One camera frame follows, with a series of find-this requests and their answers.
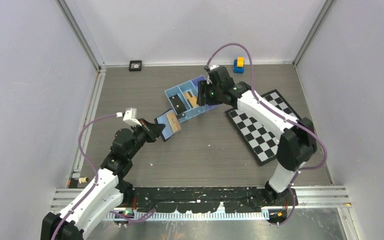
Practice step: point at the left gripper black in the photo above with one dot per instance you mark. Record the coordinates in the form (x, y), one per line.
(152, 130)

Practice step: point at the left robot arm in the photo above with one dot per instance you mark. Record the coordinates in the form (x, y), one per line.
(107, 189)

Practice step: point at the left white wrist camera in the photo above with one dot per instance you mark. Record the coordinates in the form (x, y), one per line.
(129, 116)

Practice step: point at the small black square box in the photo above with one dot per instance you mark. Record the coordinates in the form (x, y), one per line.
(135, 66)

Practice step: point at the three-compartment blue purple tray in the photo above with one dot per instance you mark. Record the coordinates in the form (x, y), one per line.
(180, 89)

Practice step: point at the orange card in tray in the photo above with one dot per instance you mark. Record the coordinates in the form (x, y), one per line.
(191, 99)

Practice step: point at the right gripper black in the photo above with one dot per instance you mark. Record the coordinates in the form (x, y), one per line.
(204, 88)

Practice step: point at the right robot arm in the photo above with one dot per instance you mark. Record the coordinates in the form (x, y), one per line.
(296, 138)

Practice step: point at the black card in tray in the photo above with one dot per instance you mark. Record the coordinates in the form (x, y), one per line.
(177, 104)

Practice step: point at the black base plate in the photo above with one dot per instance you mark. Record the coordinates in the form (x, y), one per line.
(201, 200)

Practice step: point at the blue yellow toy block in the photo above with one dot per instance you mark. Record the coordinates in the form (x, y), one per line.
(238, 65)

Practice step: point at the black white checkerboard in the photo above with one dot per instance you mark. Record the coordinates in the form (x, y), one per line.
(261, 143)

